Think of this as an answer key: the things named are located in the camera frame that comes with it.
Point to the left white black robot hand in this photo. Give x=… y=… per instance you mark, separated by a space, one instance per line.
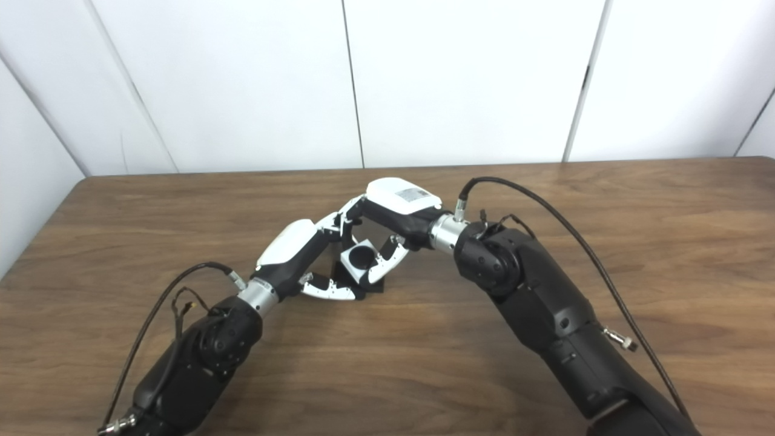
x=290 y=245

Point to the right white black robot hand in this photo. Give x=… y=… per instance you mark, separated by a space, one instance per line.
x=402 y=203

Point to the white square piece with hole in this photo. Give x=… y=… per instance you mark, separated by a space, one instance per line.
x=351 y=266

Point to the black peg with square base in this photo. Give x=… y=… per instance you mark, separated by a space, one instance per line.
x=362 y=255

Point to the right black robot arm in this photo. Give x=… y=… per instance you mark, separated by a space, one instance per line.
x=545 y=309

